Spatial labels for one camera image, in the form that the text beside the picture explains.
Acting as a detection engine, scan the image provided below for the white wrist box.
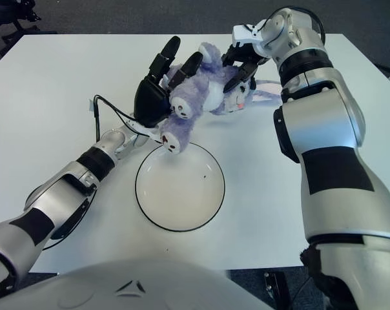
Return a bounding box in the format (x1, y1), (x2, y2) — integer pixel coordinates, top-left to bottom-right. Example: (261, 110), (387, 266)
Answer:
(125, 118), (161, 143)
(232, 24), (264, 48)

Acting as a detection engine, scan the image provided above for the thin black elbow cable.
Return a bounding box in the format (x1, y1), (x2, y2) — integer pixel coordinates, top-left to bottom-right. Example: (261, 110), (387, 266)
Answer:
(42, 190), (98, 252)

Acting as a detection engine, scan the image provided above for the white plate with black rim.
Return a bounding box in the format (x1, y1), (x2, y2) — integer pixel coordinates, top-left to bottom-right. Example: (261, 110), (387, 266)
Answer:
(135, 141), (225, 233)

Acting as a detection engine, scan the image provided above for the grey robot torso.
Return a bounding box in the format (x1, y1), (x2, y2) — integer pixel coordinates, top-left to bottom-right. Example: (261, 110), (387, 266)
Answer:
(0, 257), (273, 310)

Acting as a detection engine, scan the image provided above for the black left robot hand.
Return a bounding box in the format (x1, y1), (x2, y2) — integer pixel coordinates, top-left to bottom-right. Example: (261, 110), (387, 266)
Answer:
(132, 36), (205, 129)

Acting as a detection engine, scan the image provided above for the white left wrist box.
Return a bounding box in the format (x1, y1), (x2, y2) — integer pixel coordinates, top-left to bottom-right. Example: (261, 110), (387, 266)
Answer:
(125, 118), (161, 143)

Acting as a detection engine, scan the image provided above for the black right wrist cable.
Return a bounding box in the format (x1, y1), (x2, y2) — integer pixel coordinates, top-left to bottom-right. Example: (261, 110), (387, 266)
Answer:
(291, 5), (327, 45)

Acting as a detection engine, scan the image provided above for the black office chair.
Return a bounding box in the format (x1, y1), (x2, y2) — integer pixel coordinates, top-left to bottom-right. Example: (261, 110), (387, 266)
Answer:
(0, 0), (57, 54)

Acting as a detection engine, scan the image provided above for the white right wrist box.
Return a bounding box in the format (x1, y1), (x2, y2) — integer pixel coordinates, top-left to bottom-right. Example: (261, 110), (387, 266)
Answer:
(232, 24), (264, 48)

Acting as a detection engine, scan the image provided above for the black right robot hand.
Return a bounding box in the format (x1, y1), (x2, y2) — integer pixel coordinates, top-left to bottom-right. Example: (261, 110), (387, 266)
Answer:
(221, 43), (270, 94)

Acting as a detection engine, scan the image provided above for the black bracket under table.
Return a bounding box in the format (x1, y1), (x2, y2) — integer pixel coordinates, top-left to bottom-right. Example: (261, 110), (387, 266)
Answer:
(264, 273), (291, 310)

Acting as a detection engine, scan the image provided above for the purple plush bunny doll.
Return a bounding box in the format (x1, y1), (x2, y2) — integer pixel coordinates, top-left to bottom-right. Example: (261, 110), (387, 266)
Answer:
(159, 43), (283, 155)

